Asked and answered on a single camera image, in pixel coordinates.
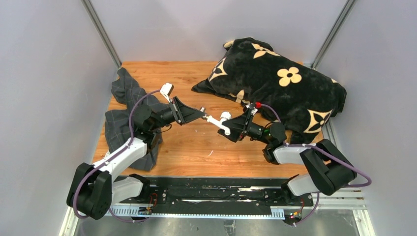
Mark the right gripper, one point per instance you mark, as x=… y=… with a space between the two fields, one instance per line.
x=239 y=126

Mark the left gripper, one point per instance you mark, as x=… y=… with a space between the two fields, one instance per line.
x=182 y=113

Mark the white plastic water faucet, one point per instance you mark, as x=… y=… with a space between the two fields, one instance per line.
x=225 y=116

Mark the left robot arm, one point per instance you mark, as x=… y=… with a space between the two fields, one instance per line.
x=95 y=188

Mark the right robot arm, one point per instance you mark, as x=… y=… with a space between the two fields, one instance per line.
x=328 y=170

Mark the grey checked cloth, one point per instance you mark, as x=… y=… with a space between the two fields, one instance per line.
x=127 y=91

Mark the black floral plush blanket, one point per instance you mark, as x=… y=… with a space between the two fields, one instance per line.
x=300 y=97

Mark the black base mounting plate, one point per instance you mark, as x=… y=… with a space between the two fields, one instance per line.
x=208 y=195

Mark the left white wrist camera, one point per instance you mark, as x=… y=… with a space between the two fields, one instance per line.
x=166 y=91

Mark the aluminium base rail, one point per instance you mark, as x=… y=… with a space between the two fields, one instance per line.
x=97 y=190

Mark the left aluminium frame post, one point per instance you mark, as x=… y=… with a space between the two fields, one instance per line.
x=102 y=32

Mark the aluminium frame post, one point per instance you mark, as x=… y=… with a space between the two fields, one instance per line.
x=336 y=27
x=102 y=32

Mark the right aluminium frame post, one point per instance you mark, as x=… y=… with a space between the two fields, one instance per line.
x=336 y=27

